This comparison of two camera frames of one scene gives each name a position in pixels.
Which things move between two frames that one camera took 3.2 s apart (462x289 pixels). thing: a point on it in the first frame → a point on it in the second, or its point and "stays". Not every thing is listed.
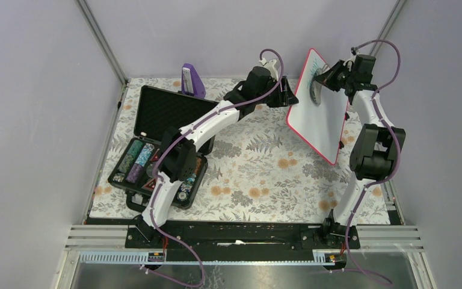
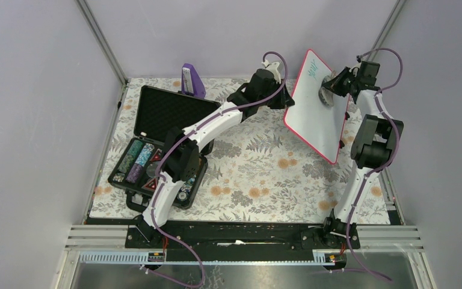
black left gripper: [284, 96] stays
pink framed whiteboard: [320, 126] stays
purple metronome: [190, 83] stays
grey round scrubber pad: [315, 91] → [325, 93]
